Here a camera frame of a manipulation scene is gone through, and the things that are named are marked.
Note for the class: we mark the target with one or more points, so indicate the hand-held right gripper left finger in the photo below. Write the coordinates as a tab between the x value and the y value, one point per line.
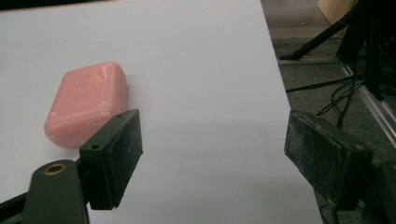
115	155

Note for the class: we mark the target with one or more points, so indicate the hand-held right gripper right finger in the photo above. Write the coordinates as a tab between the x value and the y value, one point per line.
323	155

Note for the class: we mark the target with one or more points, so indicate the pink soap bar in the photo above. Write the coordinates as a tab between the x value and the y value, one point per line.
84	102

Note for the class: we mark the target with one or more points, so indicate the black tripod leg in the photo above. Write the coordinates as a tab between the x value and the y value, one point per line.
314	42

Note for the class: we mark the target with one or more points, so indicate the black metal stand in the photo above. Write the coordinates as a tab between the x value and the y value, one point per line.
372	46

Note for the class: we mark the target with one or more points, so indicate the wooden board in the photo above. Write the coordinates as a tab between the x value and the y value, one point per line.
334	11

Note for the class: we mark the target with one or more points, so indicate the aluminium frame rail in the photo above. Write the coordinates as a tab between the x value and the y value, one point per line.
370	102

